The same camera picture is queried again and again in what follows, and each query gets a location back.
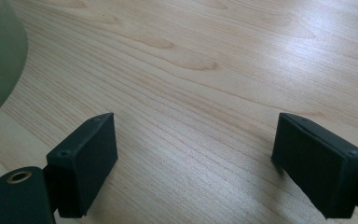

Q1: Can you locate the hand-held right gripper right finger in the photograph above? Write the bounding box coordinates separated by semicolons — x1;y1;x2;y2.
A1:
270;112;358;219

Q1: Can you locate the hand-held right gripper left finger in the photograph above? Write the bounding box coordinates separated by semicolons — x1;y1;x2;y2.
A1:
46;112;119;219

